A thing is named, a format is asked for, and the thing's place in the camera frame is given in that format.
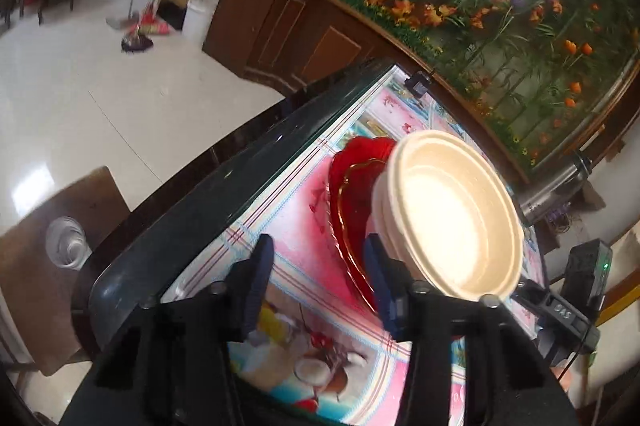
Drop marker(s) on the printed fruit tablecloth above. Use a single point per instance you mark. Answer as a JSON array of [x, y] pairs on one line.
[[300, 216]]

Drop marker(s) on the small black device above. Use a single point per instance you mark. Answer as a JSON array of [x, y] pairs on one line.
[[420, 84]]

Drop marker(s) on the red glass plate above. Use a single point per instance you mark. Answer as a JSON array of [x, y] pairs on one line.
[[357, 150], [352, 226]]

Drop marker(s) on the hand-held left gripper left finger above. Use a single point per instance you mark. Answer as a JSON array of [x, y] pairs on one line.
[[257, 281]]

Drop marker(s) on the white plastic bucket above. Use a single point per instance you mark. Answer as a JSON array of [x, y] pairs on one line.
[[200, 20]]

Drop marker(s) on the glass panel with artificial flowers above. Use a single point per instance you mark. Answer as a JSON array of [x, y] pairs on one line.
[[500, 30]]

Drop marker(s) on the brown wooden cabinet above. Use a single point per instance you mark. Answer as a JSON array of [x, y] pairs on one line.
[[285, 30]]

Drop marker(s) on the brown wooden stool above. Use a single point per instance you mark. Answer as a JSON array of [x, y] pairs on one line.
[[30, 296]]

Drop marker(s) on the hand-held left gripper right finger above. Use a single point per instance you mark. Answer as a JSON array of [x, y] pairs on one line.
[[382, 286]]

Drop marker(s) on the beige plastic bowl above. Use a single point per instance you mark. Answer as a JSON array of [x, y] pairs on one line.
[[450, 216]]

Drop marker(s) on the stainless steel thermos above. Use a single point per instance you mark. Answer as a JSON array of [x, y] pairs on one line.
[[555, 191]]

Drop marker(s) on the large white bowl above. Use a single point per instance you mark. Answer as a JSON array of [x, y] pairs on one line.
[[389, 216]]

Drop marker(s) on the stack of clear plastic cups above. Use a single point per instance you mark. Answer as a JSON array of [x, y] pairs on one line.
[[65, 241]]

